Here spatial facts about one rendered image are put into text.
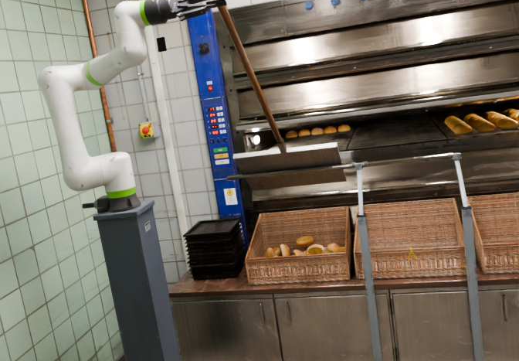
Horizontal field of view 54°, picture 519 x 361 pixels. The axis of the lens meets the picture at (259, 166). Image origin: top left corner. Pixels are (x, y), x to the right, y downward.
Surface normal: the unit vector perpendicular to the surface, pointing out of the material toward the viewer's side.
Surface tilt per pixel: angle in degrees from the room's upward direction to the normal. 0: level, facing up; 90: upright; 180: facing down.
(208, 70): 90
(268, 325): 90
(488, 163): 70
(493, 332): 90
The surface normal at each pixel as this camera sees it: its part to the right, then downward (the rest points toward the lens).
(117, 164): 0.61, 0.00
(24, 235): 0.96, -0.10
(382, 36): -0.26, -0.15
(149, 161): -0.23, 0.19
